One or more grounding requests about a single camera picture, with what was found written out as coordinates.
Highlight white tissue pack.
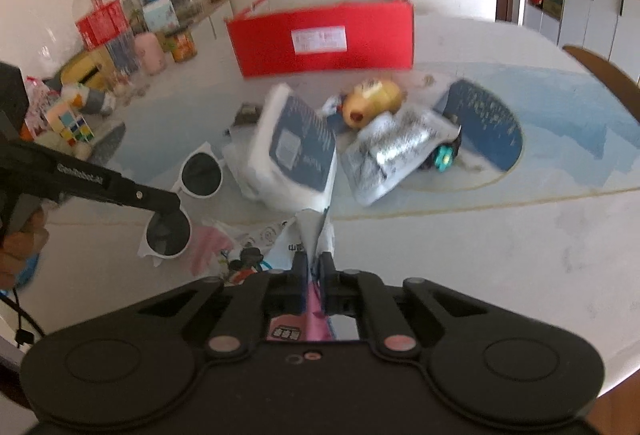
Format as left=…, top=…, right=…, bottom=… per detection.
left=222, top=83, right=337, bottom=213

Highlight yellow plush toy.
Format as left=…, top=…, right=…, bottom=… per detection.
left=341, top=79, right=405, bottom=130

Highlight person left hand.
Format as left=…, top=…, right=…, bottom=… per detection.
left=0, top=208, right=49, bottom=290

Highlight rubiks cube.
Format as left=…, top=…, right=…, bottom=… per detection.
left=46, top=100, right=94, bottom=146

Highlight pink small bottle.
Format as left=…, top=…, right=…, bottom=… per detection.
left=134, top=32, right=166, bottom=76

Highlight silver foil packet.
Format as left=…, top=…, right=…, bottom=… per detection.
left=341, top=104, right=462, bottom=207

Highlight dark brown snack packet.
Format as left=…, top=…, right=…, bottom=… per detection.
left=233, top=103, right=262, bottom=126

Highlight orange label jar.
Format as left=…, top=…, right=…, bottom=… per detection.
left=166, top=27, right=198, bottom=62

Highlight teal toy car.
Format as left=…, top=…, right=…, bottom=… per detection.
left=419, top=131, right=462, bottom=172

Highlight red label plastic bottle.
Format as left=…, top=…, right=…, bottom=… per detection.
left=72, top=0, right=140, bottom=83

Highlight white side cabinet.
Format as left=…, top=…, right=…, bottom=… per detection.
left=176, top=0, right=234, bottom=39

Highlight red cardboard box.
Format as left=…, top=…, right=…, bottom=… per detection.
left=227, top=0, right=414, bottom=78

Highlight white cabinet row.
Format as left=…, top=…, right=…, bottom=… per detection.
left=524, top=0, right=639, bottom=83

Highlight white frame sunglasses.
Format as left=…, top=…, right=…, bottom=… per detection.
left=138, top=142, right=226, bottom=262

